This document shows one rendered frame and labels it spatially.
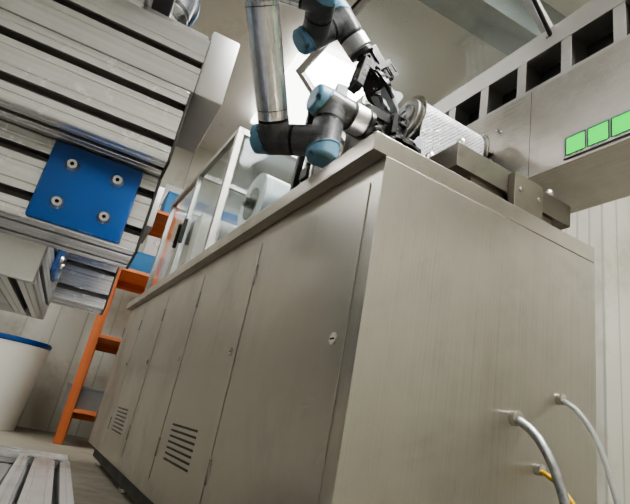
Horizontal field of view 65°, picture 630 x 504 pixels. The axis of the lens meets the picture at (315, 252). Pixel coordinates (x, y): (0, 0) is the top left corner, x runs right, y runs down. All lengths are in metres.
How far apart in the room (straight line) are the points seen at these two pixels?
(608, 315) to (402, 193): 1.97
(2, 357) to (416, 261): 3.55
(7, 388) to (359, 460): 3.54
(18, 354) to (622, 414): 3.71
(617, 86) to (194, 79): 1.15
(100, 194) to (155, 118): 0.10
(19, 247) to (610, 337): 2.52
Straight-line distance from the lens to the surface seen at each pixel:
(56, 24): 0.60
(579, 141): 1.47
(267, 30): 1.17
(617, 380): 2.75
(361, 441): 0.81
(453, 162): 1.16
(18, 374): 4.16
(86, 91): 0.56
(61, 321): 4.79
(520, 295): 1.10
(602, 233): 2.91
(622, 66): 1.54
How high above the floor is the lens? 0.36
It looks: 20 degrees up
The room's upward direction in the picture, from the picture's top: 11 degrees clockwise
